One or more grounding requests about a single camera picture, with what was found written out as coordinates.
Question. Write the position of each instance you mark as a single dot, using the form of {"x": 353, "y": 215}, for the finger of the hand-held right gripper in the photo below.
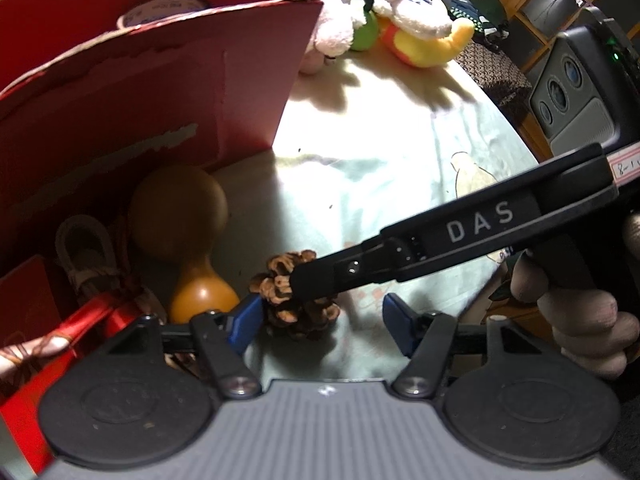
{"x": 330, "y": 275}

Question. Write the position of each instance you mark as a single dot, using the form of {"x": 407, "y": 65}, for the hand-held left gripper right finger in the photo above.
{"x": 400, "y": 322}

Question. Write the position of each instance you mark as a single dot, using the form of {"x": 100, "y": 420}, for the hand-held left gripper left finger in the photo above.
{"x": 245, "y": 322}

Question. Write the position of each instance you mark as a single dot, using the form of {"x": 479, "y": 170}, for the brown pine cone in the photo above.
{"x": 279, "y": 290}

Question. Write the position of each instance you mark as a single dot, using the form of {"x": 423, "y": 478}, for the brown wooden gourd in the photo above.
{"x": 175, "y": 210}

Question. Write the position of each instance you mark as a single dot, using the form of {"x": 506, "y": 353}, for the red printed scarf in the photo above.
{"x": 90, "y": 317}

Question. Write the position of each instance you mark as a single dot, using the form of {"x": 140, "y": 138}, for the red cardboard box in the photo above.
{"x": 125, "y": 90}

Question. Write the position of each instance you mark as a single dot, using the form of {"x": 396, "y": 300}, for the person's right hand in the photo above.
{"x": 590, "y": 325}

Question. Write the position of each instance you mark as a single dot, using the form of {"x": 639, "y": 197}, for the pale green printed cloth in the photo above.
{"x": 360, "y": 150}

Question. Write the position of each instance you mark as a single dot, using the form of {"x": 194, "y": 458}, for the dark patterned stool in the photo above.
{"x": 492, "y": 77}

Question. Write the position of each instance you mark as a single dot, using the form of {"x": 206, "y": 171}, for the dark green clothing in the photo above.
{"x": 480, "y": 10}

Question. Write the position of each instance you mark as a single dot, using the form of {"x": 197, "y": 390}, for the white yellow plush toy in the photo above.
{"x": 420, "y": 15}

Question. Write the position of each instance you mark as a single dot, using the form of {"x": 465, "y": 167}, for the green ball toy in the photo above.
{"x": 365, "y": 32}

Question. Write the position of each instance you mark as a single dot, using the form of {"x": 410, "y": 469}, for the white pink plush toy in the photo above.
{"x": 332, "y": 25}

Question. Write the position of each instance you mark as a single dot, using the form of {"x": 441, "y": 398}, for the printed tape roll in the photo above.
{"x": 160, "y": 10}

